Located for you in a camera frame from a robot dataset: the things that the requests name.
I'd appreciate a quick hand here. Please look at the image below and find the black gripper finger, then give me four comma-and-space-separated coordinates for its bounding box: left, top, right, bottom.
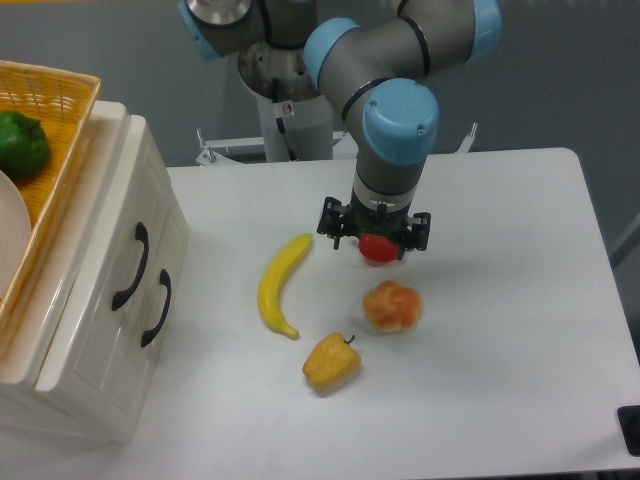
317, 196, 353, 250
397, 212, 431, 260

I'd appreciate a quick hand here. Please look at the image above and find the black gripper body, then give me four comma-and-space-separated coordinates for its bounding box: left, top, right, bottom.
342, 187, 413, 243

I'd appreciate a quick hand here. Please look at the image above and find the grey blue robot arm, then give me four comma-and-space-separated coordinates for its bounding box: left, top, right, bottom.
178, 1, 502, 263

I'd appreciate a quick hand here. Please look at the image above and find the white drawer cabinet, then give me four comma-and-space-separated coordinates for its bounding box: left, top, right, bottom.
0, 100, 190, 446

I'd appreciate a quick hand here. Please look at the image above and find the red toy bell pepper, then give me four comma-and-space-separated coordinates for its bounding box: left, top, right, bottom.
358, 234, 400, 263

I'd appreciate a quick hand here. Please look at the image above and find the orange toy bread roll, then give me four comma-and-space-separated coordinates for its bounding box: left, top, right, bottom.
362, 280, 424, 333

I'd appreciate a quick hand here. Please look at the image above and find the yellow toy banana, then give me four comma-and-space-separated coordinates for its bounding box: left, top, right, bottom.
257, 233, 313, 340

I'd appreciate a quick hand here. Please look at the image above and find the yellow toy bell pepper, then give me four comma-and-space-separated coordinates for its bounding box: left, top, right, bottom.
302, 332, 361, 391

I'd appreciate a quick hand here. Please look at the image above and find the black object at edge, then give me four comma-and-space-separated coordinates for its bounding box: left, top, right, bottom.
617, 405, 640, 457

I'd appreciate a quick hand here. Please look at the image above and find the yellow woven basket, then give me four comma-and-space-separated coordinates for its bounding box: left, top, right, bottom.
1, 60, 101, 350

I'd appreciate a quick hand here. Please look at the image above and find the white plate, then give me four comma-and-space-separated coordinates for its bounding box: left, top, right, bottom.
0, 173, 32, 298

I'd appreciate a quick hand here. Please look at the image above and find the green toy bell pepper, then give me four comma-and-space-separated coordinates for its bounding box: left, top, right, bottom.
1, 110, 51, 180

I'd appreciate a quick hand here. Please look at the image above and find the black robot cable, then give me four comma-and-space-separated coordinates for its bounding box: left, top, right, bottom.
271, 78, 301, 162

